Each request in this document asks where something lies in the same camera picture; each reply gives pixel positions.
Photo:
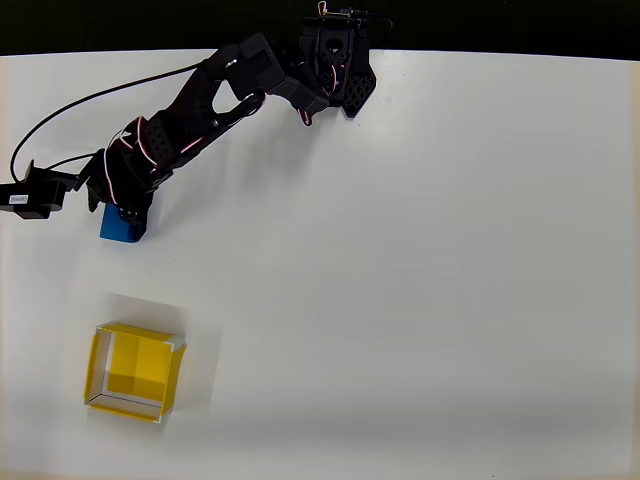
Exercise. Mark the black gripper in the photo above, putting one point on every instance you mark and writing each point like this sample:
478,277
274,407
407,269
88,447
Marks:
131,212

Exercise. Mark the blue block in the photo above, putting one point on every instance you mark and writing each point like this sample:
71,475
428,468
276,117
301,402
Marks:
116,230

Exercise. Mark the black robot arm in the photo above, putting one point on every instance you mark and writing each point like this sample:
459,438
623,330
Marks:
200,100

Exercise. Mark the yellow open box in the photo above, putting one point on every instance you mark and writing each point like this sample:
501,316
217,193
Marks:
137,370

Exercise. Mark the black wrist-mounted camera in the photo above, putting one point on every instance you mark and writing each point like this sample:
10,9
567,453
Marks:
35,192

